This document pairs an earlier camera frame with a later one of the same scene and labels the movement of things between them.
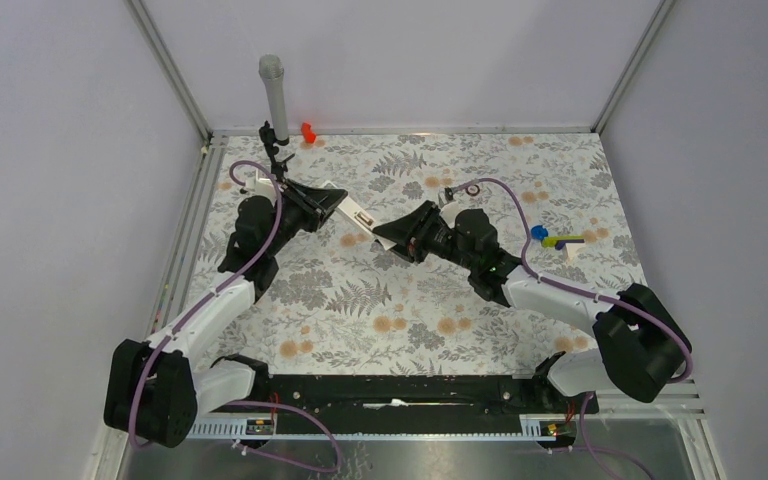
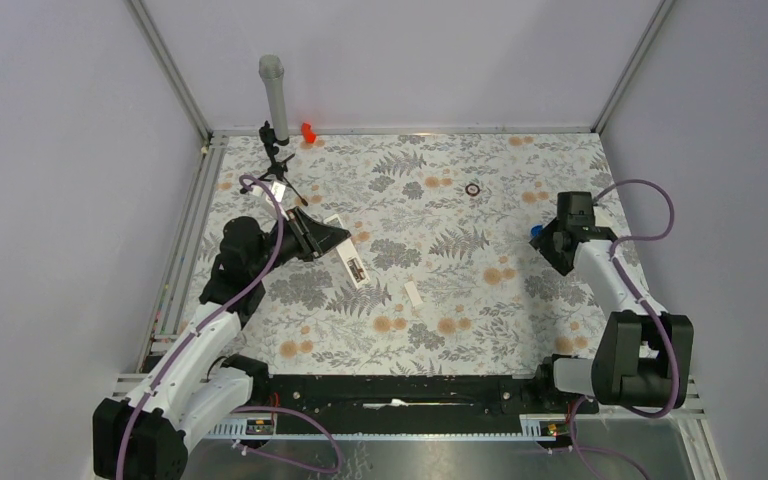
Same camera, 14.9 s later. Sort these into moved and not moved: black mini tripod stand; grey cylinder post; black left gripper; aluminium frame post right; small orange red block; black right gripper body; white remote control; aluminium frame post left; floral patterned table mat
Moved: black left gripper; black right gripper body; white remote control
Not moved: aluminium frame post left; black mini tripod stand; aluminium frame post right; grey cylinder post; small orange red block; floral patterned table mat
